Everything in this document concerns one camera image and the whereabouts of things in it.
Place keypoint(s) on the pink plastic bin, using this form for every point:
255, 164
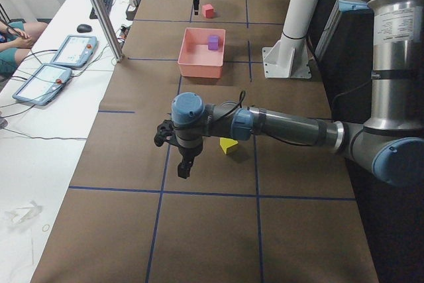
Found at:
195, 60

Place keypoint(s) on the yellow foam block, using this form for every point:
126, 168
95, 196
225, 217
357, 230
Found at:
228, 145

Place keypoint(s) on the near teach pendant tablet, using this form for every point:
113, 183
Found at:
44, 85

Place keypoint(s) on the far teach pendant tablet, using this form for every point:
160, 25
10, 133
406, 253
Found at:
75, 51

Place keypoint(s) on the purple foam block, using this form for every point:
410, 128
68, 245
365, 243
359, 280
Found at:
213, 42

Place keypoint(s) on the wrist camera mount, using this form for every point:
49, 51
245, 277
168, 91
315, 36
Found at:
165, 133

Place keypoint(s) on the crumpled clear plastic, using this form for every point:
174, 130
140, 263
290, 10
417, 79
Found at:
22, 215

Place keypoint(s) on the black computer mouse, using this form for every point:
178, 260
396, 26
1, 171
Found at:
84, 28

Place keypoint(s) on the teach pendant tablet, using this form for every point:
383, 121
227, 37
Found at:
75, 51
44, 85

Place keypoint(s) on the pink foam block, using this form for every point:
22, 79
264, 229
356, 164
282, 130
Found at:
208, 11

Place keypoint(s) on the white pedestal column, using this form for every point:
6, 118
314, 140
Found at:
288, 58

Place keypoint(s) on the seated person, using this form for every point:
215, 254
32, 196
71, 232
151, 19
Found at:
17, 39

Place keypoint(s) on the aluminium frame post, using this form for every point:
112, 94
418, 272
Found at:
107, 28

